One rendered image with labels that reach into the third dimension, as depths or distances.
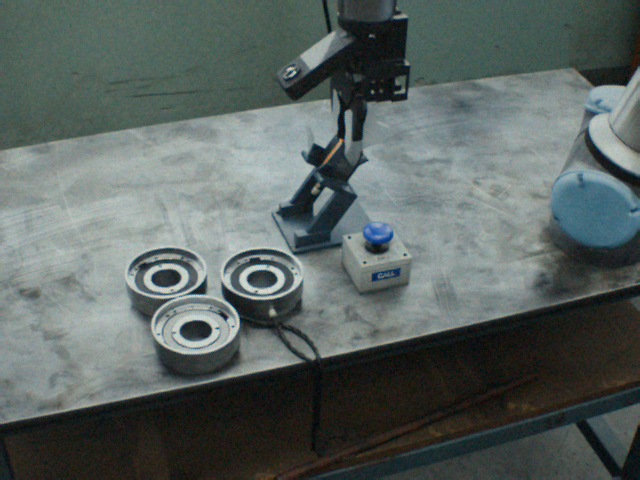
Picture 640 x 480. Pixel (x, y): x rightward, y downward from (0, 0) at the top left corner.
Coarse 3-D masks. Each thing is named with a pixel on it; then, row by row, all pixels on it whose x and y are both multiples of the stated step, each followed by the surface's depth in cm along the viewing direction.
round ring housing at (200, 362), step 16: (176, 304) 119; (192, 304) 120; (208, 304) 120; (224, 304) 119; (160, 320) 118; (192, 320) 118; (208, 320) 118; (160, 336) 115; (176, 336) 116; (192, 336) 120; (208, 336) 119; (160, 352) 114; (176, 352) 112; (192, 352) 112; (208, 352) 112; (224, 352) 114; (176, 368) 115; (192, 368) 113; (208, 368) 114
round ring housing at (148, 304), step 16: (144, 256) 127; (160, 256) 128; (176, 256) 128; (192, 256) 127; (128, 272) 124; (160, 272) 126; (176, 272) 126; (128, 288) 122; (160, 288) 122; (176, 288) 123; (192, 288) 121; (144, 304) 121; (160, 304) 120
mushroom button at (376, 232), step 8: (368, 224) 127; (376, 224) 127; (384, 224) 127; (368, 232) 126; (376, 232) 126; (384, 232) 126; (392, 232) 126; (368, 240) 126; (376, 240) 125; (384, 240) 125
